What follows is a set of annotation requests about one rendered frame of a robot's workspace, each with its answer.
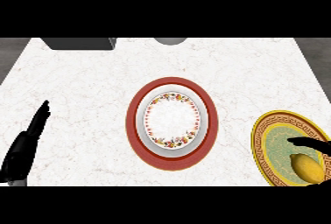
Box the dark grey box appliance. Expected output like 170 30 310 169
41 37 118 51

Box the yellow lemon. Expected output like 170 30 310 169
288 153 326 185

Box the grey round object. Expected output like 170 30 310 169
153 37 189 46

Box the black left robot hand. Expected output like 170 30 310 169
0 100 52 185

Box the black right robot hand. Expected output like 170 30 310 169
285 136 331 187

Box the yellow patterned green plate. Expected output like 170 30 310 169
251 109 331 187

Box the red rimmed floral plate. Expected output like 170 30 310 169
124 76 220 172

